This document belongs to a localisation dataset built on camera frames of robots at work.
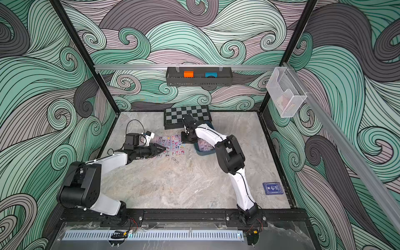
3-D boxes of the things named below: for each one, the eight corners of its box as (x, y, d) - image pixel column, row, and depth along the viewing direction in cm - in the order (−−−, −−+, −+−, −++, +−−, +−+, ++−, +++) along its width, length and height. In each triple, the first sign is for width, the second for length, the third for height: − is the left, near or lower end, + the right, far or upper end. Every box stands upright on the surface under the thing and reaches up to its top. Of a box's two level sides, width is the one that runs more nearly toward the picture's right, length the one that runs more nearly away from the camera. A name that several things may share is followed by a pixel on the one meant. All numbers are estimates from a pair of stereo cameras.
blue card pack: (265, 195, 82) (267, 193, 80) (262, 183, 86) (264, 182, 84) (281, 195, 82) (283, 193, 80) (277, 183, 86) (279, 182, 84)
